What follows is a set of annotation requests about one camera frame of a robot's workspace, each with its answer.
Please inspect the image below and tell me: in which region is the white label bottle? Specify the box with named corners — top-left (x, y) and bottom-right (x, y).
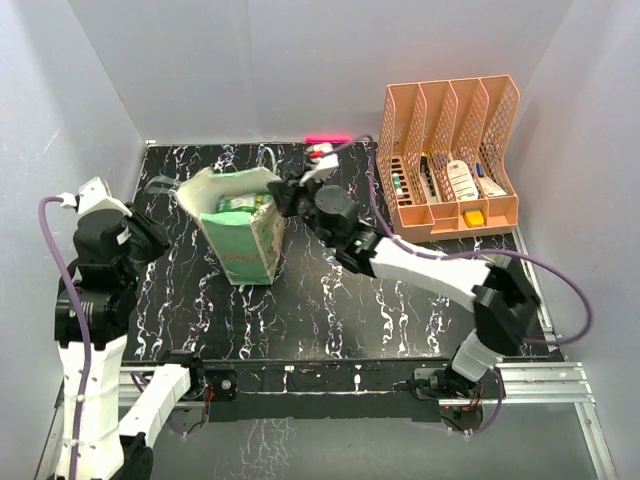
top-left (447, 160), bottom-right (479, 201)

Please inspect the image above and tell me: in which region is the purple cable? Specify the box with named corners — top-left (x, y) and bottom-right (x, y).
top-left (333, 133), bottom-right (594, 345)
top-left (38, 196), bottom-right (96, 480)

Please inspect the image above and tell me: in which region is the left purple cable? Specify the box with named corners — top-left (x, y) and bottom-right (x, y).
top-left (38, 196), bottom-right (96, 480)

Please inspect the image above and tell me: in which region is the aluminium frame rail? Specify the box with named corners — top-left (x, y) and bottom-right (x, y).
top-left (34, 234), bottom-right (619, 480)

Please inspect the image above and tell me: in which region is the red light strip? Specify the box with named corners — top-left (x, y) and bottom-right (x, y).
top-left (304, 132), bottom-right (353, 144)

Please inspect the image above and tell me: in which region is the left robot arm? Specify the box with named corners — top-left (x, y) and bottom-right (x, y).
top-left (38, 195), bottom-right (207, 479)

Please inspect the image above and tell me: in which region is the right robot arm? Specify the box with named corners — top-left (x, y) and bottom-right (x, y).
top-left (267, 179), bottom-right (540, 398)

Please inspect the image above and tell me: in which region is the black yellow marker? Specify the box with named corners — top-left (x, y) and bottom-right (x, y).
top-left (420, 152), bottom-right (441, 203)

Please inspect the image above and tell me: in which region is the green snack packet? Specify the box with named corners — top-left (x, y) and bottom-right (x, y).
top-left (215, 192), bottom-right (273, 214)

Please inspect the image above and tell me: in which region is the green paper bag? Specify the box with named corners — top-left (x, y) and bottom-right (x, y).
top-left (144, 167), bottom-right (284, 285)

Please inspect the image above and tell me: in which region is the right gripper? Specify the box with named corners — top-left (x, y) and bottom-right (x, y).
top-left (270, 167), bottom-right (338, 249)

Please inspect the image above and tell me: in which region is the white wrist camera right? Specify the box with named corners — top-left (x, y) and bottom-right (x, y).
top-left (299, 143), bottom-right (339, 186)

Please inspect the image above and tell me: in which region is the orange file organizer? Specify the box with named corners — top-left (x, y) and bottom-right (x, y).
top-left (376, 75), bottom-right (520, 243)

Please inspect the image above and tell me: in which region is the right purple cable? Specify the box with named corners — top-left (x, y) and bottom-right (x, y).
top-left (333, 133), bottom-right (594, 345)

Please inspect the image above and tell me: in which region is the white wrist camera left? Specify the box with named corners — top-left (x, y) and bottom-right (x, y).
top-left (56, 177), bottom-right (133, 217)

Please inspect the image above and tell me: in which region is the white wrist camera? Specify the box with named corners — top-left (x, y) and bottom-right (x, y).
top-left (56, 177), bottom-right (133, 217)
top-left (299, 143), bottom-right (339, 186)

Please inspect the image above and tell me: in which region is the yellow object in organizer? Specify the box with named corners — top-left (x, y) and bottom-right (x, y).
top-left (462, 209), bottom-right (486, 228)

